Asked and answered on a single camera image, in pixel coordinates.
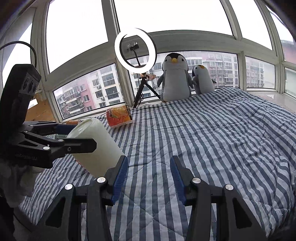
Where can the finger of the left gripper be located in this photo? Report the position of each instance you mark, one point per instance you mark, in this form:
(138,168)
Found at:
(44,149)
(45,128)

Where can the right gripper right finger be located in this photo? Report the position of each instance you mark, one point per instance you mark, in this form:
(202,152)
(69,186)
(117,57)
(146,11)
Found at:
(221,210)

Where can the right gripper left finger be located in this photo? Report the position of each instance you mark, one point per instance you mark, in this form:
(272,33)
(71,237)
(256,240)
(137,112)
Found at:
(62,219)

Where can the white plastic cup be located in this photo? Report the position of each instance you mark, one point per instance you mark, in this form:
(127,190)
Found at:
(107,152)

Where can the brown paper cup near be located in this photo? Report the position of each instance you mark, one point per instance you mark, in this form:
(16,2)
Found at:
(73,122)

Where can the wooden headboard panel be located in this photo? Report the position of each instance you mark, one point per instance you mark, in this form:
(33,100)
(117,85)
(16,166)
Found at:
(40,112)

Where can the striped blue white quilt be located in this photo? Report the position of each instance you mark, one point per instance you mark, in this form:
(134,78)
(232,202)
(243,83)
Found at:
(224,137)

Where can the black tripod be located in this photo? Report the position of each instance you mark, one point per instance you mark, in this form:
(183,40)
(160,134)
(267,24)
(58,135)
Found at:
(143,87)

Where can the large grey penguin plush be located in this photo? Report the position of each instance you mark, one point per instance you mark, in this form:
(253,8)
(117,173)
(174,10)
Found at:
(175,81)

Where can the small grey penguin plush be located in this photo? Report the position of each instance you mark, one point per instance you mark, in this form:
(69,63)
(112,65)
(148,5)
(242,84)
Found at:
(202,81)

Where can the phone holder in ring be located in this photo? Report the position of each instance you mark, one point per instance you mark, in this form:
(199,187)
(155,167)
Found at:
(132,48)

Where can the ring light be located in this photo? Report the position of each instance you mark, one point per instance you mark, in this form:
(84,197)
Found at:
(152,50)

